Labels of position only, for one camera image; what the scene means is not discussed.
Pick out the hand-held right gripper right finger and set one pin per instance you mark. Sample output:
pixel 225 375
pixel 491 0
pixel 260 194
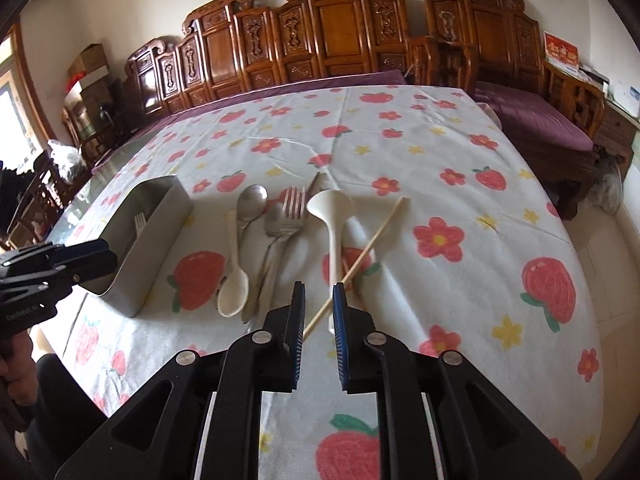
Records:
pixel 340 330

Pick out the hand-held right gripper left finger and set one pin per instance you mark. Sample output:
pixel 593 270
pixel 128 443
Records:
pixel 299 320

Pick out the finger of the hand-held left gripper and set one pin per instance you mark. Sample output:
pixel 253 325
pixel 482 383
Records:
pixel 85 249
pixel 95 267

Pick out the grey metal utensil box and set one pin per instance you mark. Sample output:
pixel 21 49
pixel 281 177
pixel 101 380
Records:
pixel 165 230

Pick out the brown wooden chopstick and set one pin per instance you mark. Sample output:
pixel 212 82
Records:
pixel 370 247

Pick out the person's left hand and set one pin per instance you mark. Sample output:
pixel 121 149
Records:
pixel 20 375

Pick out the small metal fork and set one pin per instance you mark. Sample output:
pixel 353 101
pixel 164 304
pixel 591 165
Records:
pixel 140 222

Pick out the white plastic ladle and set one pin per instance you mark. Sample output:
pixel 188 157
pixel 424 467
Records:
pixel 331 260

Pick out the white plastic spoon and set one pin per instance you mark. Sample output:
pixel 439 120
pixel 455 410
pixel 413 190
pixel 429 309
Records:
pixel 232 295

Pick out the clear plastic bag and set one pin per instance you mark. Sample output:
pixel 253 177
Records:
pixel 65 160

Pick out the small metal spoon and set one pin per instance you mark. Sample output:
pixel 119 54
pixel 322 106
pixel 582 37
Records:
pixel 275 220

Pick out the person's dark clothing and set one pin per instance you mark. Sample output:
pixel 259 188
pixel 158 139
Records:
pixel 65 410

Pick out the large metal fork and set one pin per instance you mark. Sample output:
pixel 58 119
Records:
pixel 295 205

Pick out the dark wooden chair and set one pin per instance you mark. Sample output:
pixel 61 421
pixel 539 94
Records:
pixel 90 130

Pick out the large metal spoon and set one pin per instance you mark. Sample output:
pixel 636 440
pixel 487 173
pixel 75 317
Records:
pixel 252 202

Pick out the white cardboard box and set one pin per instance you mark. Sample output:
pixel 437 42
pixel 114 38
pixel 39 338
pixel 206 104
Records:
pixel 87 85

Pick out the floral strawberry tablecloth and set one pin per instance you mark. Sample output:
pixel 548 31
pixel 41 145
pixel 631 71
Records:
pixel 425 160

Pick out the purple armchair cushion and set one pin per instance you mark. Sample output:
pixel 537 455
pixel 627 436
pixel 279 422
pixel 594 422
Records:
pixel 540 120

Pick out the long carved wooden sofa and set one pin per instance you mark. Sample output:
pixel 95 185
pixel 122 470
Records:
pixel 340 25

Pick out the grey plastic bag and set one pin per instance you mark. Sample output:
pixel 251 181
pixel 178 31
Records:
pixel 607 187

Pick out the wooden side cabinet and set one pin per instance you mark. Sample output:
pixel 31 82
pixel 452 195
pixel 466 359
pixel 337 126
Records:
pixel 617 132

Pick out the red desk calendar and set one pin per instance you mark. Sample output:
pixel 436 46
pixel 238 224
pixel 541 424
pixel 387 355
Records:
pixel 561 50

